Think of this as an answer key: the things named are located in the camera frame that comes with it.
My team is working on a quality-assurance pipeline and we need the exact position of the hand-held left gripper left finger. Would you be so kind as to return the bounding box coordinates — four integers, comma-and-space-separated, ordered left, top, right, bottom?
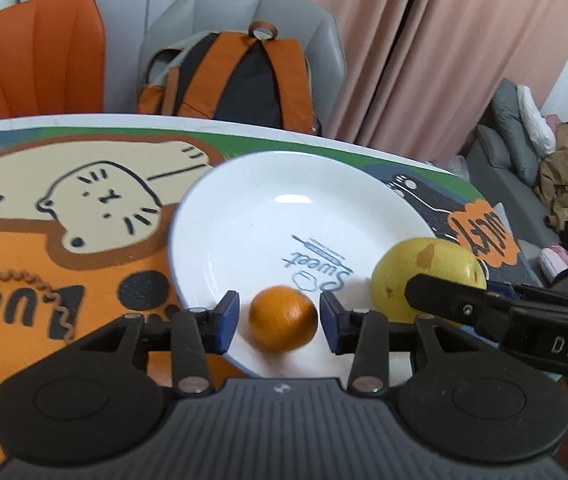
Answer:
71, 291, 241, 397

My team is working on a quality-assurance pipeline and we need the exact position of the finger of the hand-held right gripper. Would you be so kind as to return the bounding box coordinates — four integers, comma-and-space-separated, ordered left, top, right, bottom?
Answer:
404, 274, 520, 341

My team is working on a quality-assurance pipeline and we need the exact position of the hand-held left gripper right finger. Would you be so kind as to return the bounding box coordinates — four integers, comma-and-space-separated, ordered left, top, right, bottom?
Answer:
319, 291, 502, 395

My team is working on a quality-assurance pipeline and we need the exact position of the round yellow pear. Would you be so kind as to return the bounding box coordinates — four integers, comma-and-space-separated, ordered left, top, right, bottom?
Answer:
370, 238, 487, 326

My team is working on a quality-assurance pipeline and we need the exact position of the orange mandarin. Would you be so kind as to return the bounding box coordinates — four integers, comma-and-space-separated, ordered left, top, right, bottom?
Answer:
249, 285, 319, 352

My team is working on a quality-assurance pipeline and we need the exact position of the white round plate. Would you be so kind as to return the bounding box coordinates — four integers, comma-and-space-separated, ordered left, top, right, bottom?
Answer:
169, 151, 437, 380

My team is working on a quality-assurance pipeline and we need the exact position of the grey sofa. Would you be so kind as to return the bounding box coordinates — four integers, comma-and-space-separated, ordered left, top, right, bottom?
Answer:
464, 77, 568, 291

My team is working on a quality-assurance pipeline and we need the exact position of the grey pillow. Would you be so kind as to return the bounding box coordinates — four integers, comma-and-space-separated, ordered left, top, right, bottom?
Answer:
491, 78, 540, 188

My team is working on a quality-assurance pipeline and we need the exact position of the cartoon printed table mat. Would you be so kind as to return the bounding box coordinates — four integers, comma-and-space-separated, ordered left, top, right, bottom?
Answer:
0, 127, 545, 480

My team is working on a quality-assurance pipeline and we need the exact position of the white pillow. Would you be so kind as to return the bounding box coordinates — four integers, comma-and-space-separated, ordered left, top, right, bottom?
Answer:
516, 85, 557, 158

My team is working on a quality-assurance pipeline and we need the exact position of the orange and black backpack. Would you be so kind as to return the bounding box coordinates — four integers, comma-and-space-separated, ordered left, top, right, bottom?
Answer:
136, 21, 321, 136

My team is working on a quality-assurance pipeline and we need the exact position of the beige curtain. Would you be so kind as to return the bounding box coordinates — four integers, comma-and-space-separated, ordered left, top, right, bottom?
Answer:
189, 0, 568, 171

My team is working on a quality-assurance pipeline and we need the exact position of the grey chair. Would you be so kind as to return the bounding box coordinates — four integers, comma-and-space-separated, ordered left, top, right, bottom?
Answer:
139, 0, 347, 138

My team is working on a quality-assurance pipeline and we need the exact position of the orange chair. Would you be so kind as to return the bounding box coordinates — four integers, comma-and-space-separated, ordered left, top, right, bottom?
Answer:
0, 0, 106, 126

